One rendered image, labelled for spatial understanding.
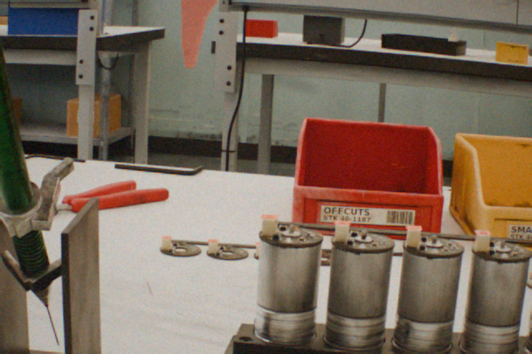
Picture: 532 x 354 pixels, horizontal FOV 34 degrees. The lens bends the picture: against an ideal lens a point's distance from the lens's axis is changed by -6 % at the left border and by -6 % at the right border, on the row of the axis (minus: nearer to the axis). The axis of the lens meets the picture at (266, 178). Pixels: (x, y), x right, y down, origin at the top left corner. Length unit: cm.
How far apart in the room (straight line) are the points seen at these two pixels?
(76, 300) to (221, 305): 16
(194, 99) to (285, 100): 48
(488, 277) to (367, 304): 5
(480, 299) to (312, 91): 441
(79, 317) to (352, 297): 10
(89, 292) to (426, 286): 13
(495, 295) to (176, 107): 459
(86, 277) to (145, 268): 19
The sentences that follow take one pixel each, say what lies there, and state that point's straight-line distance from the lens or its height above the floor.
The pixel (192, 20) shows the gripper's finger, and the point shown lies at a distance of 29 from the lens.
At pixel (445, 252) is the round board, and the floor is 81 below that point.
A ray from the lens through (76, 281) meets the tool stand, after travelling 31.
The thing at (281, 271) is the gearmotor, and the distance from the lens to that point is 35.
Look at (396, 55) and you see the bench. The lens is 260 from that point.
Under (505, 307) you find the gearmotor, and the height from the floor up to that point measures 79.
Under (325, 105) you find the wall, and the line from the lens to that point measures 475.
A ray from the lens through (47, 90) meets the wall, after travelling 516.
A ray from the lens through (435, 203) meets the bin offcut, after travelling 59.
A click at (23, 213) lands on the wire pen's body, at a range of 29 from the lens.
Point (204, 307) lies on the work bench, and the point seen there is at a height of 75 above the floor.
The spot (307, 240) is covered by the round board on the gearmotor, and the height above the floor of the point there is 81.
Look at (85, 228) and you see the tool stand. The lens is 32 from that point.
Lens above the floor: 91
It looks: 12 degrees down
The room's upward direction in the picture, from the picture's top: 3 degrees clockwise
